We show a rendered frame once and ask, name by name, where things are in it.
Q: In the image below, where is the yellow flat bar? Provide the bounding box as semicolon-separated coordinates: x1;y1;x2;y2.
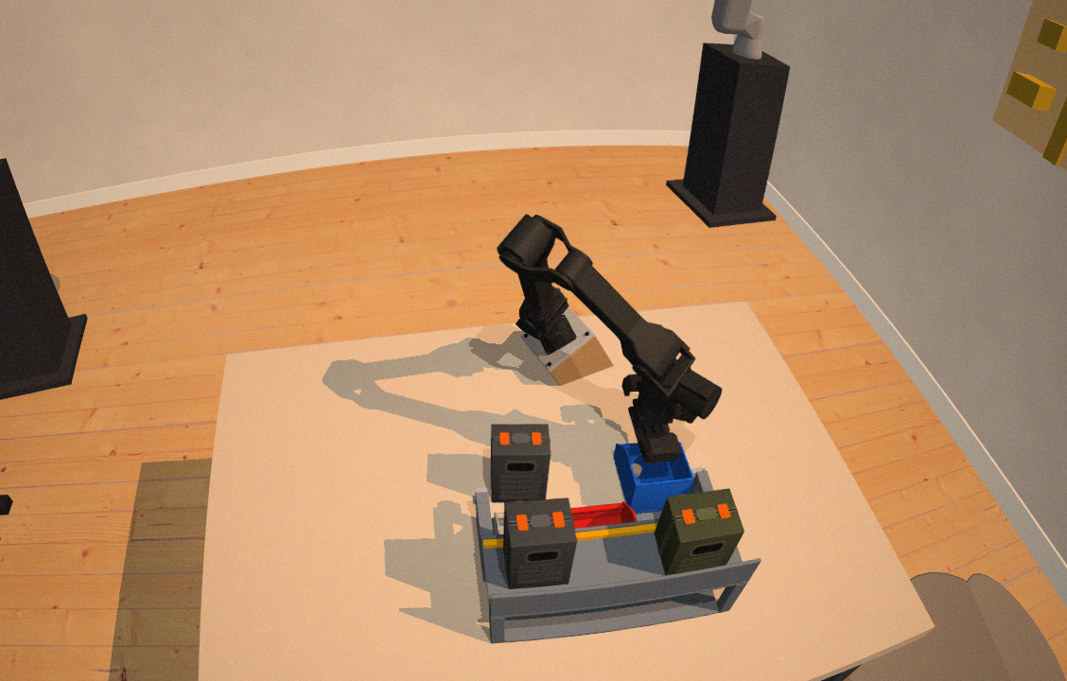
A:
482;523;657;549

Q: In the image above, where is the blue bin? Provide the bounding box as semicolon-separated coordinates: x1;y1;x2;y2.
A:
614;442;694;514

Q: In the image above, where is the red open bin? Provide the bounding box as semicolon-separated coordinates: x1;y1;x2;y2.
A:
570;501;637;529

